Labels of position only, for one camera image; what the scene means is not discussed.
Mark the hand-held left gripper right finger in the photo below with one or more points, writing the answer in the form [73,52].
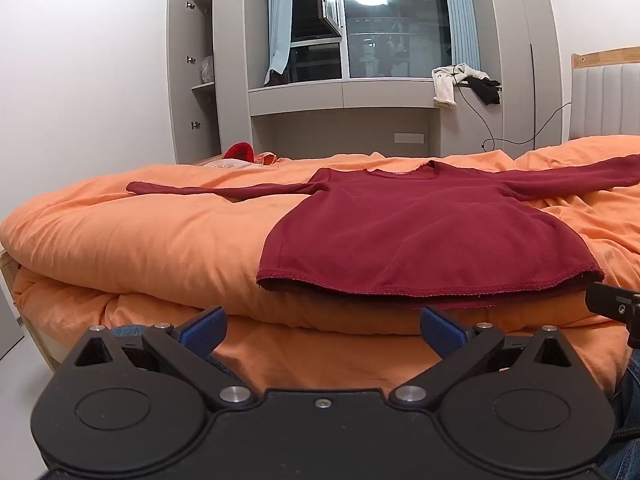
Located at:
[442,331]

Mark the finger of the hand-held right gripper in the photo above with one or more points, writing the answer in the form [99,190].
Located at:
[612,305]

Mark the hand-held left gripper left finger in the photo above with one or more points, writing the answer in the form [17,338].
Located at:
[205,329]

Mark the dark red sweater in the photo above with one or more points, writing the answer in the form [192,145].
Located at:
[425,240]

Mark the orange duvet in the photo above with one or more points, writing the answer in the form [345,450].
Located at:
[150,240]

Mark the pale patterned pillow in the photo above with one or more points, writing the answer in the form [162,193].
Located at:
[227,163]

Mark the red plush item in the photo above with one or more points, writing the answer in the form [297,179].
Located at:
[239,151]

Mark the grey cabinet with open door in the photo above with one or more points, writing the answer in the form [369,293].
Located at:
[200,125]

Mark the grey padded headboard wooden trim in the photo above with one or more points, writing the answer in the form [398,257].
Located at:
[607,100]

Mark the white cloth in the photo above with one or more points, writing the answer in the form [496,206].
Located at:
[444,87]

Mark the black cloth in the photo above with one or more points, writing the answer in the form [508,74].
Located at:
[487,89]

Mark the grey window sill cabinet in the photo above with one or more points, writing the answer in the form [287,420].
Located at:
[350,94]

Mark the clear plastic bag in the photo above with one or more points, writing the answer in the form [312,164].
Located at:
[207,70]

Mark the dark object on sill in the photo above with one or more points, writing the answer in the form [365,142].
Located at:
[276,77]

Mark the grey tall wardrobe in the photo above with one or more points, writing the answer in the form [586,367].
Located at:
[520,35]

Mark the window with open sash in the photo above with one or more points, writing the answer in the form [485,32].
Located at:
[390,20]

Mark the blue striped curtain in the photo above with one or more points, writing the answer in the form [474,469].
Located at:
[462,15]

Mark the light blue curtain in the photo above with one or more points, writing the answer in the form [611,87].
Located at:
[279,15]

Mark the white wall outlet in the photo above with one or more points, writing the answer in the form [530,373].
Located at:
[408,138]

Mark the wooden bed frame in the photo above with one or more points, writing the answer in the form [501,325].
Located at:
[12,290]

